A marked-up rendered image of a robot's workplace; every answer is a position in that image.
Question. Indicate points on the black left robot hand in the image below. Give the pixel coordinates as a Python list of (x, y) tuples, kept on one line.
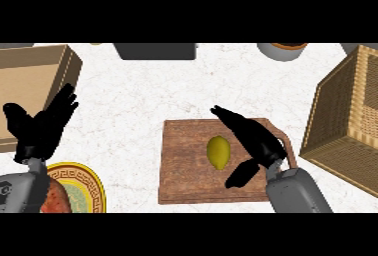
[(42, 128)]

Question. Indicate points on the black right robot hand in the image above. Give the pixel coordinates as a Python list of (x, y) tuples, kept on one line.
[(253, 136)]

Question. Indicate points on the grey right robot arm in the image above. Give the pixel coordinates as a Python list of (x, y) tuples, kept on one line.
[(296, 190)]

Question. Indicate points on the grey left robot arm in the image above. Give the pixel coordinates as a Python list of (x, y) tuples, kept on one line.
[(23, 190)]

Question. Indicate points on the yellow lemon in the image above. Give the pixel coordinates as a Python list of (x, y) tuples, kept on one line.
[(219, 152)]

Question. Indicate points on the brown wooden cutting board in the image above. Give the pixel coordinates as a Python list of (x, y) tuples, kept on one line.
[(197, 166)]

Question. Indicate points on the brown wicker basket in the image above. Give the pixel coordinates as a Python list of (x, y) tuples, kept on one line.
[(345, 126)]

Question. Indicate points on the tan cardboard box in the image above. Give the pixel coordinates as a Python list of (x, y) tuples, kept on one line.
[(30, 86)]

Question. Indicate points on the yellow patterned plate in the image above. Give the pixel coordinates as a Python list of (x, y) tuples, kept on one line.
[(87, 188)]

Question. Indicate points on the reddish brown food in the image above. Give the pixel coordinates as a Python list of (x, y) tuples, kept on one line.
[(57, 200)]

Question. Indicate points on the grey pot with orange rim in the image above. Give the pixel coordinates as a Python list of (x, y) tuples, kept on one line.
[(281, 51)]

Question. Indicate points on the dark grey appliance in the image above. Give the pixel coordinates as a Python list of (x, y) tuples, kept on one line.
[(157, 50)]

